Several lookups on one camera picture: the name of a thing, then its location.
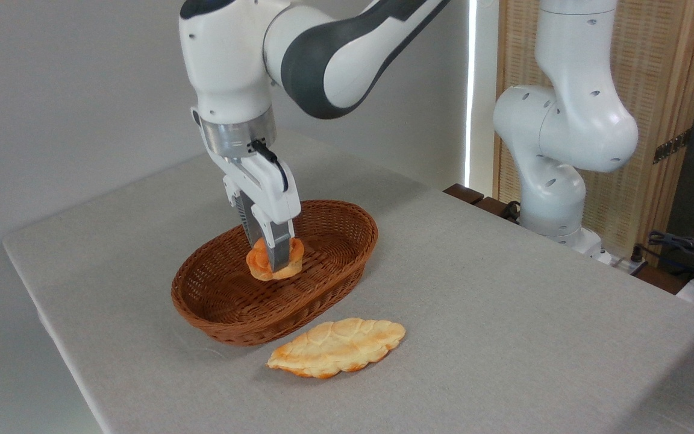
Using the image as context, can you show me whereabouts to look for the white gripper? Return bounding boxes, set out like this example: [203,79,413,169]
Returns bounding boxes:
[192,108,302,274]

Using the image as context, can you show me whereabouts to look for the round orange bread roll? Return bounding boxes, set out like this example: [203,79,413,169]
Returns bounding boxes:
[246,237,305,281]

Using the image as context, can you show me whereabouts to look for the brown wicker oval basket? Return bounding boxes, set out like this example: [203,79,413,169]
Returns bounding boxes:
[171,200,379,347]

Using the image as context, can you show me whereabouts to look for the flat leaf-shaped golden bread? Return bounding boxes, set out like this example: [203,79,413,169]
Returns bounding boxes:
[267,318,407,379]

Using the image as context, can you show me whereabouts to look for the grey tablecloth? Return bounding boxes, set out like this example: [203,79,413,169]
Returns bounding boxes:
[2,130,694,434]

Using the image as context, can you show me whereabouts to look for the white power strip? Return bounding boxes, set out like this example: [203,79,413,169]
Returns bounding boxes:
[609,253,649,275]

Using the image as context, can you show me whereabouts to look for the dark metal screen hinge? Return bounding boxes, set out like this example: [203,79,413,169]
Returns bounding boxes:
[653,128,693,165]

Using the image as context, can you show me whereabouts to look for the wooden folding screen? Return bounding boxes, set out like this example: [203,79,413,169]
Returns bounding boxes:
[493,0,694,266]

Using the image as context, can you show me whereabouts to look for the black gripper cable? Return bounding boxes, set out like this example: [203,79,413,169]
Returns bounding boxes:
[249,140,291,192]

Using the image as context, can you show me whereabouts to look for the tangled black and blue cables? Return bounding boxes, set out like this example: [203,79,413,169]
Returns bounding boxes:
[639,231,694,285]

